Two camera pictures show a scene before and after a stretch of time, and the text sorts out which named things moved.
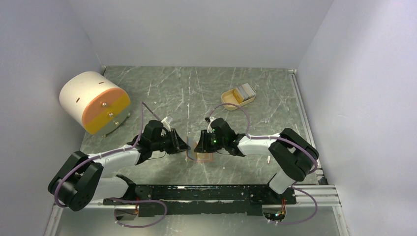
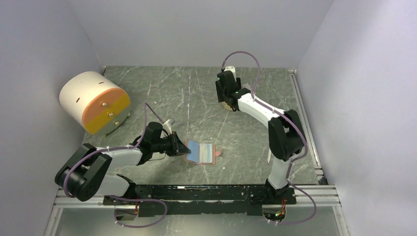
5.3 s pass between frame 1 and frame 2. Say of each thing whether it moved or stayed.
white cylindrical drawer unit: stayed
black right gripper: moved
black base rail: stayed
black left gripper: stayed
